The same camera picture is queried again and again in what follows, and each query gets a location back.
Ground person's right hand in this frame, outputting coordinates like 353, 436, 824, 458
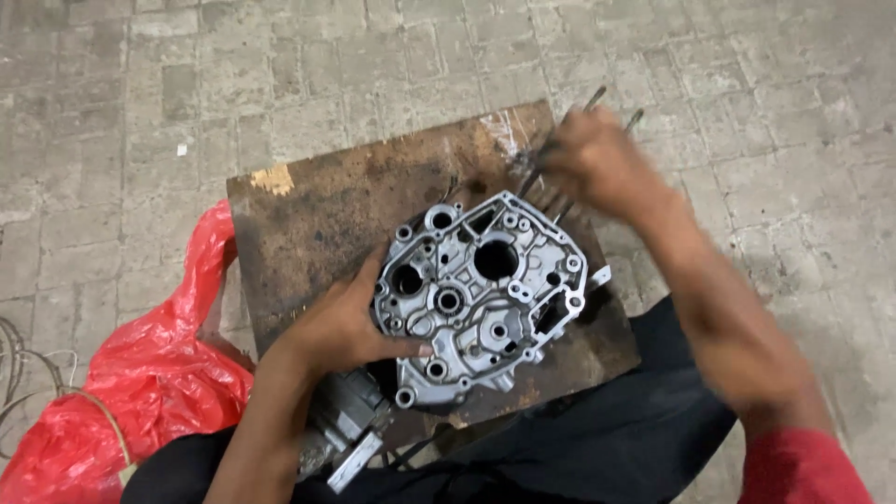
542, 105, 676, 225

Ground person's left hand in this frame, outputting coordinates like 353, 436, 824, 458
277, 241, 434, 379

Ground long metal stud bolt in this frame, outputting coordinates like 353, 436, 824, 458
517, 85, 609, 200
553, 108, 645, 225

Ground silver engine crankcase half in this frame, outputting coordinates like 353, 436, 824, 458
371, 190, 613, 409

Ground grey metal engine part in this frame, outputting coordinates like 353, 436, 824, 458
297, 367, 393, 494

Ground brown wooden board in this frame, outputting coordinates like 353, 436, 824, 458
226, 99, 642, 450

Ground red plastic bag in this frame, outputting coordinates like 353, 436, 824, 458
0, 199, 256, 504

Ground person's black trousers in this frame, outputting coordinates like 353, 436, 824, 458
120, 294, 739, 504

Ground person's red sleeve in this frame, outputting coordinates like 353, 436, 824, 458
736, 427, 876, 504

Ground tangle of thin wires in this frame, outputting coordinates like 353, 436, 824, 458
0, 316, 134, 466

